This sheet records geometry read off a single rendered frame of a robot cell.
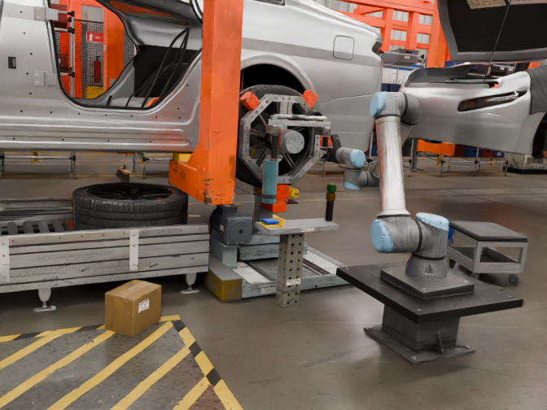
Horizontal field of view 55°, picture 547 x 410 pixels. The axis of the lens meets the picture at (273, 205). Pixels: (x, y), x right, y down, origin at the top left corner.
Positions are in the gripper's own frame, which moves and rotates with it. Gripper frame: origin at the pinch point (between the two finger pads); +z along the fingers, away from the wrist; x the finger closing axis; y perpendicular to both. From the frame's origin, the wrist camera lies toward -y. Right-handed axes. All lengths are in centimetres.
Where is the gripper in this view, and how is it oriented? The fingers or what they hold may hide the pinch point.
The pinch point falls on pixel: (322, 147)
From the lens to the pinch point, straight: 316.0
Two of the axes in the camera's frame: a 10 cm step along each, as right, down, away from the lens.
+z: -4.7, -2.1, 8.6
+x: 8.8, -0.4, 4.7
